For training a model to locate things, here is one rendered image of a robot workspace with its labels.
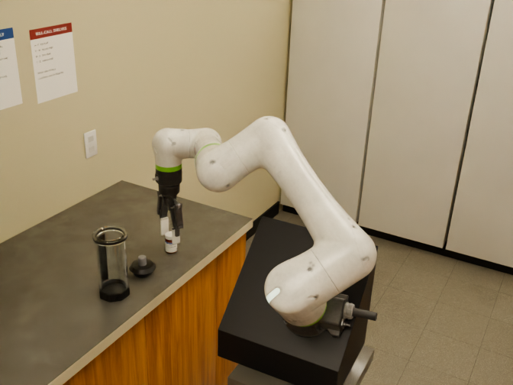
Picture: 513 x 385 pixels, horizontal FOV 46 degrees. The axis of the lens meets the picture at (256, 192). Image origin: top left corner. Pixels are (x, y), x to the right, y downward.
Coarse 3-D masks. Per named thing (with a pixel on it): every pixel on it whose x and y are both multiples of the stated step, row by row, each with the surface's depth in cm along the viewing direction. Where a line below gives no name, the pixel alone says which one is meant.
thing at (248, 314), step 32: (288, 224) 177; (256, 256) 176; (288, 256) 173; (256, 288) 172; (352, 288) 164; (224, 320) 170; (256, 320) 168; (352, 320) 161; (224, 352) 172; (256, 352) 166; (288, 352) 162; (320, 352) 159; (352, 352) 167; (320, 384) 160
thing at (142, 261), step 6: (138, 258) 208; (144, 258) 208; (132, 264) 209; (138, 264) 209; (144, 264) 209; (150, 264) 210; (132, 270) 207; (138, 270) 207; (144, 270) 207; (150, 270) 208; (138, 276) 208; (144, 276) 208
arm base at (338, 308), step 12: (336, 300) 158; (324, 312) 157; (336, 312) 157; (348, 312) 157; (360, 312) 157; (372, 312) 156; (288, 324) 162; (324, 324) 157; (336, 324) 155; (348, 324) 158; (312, 336) 162; (336, 336) 158
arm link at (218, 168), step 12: (216, 144) 174; (228, 144) 164; (204, 156) 165; (216, 156) 163; (228, 156) 163; (204, 168) 163; (216, 168) 162; (228, 168) 162; (240, 168) 164; (204, 180) 164; (216, 180) 163; (228, 180) 164
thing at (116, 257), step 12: (108, 228) 194; (120, 228) 193; (96, 240) 186; (108, 240) 195; (120, 240) 187; (96, 252) 191; (108, 252) 188; (120, 252) 190; (108, 264) 190; (120, 264) 191; (108, 276) 191; (120, 276) 193; (108, 288) 193; (120, 288) 195
